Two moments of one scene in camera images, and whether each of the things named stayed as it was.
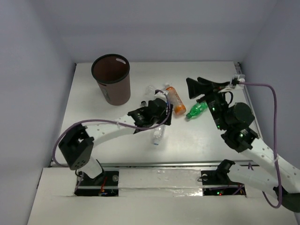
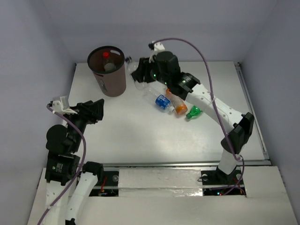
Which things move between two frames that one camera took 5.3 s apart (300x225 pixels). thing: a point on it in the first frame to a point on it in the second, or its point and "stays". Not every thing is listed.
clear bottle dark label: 150,90 to 108,65
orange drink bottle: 177,104 stays
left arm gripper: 164,112 to 88,111
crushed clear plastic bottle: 158,132 to 131,66
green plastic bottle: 199,108 stays
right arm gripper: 195,88 to 145,64
